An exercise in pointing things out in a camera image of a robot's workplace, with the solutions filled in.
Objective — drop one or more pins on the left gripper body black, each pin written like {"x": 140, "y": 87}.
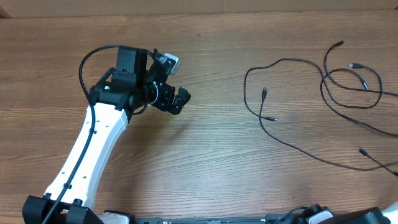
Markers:
{"x": 165, "y": 96}

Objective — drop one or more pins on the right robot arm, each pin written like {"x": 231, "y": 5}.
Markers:
{"x": 368, "y": 216}

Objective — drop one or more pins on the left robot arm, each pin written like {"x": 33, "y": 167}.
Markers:
{"x": 137, "y": 81}

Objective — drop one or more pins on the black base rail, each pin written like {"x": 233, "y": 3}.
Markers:
{"x": 214, "y": 220}

